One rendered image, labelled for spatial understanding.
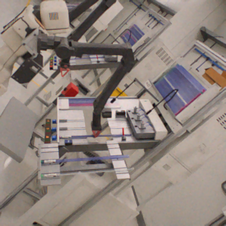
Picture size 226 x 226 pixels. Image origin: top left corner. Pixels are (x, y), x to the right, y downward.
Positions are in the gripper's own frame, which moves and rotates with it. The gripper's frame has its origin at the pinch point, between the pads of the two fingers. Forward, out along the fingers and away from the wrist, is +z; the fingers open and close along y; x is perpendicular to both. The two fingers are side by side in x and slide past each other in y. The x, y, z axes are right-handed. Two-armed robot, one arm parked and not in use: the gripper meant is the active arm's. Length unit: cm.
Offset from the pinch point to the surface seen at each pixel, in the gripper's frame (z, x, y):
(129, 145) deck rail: 2.1, -22.4, -9.7
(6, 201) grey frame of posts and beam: 43, 63, -14
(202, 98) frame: -34, -67, -11
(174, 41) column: 19, -172, 307
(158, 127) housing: -6.7, -43.7, -3.1
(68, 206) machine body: 58, 20, -10
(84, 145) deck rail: 0.3, 8.8, -9.8
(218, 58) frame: -49, -91, 22
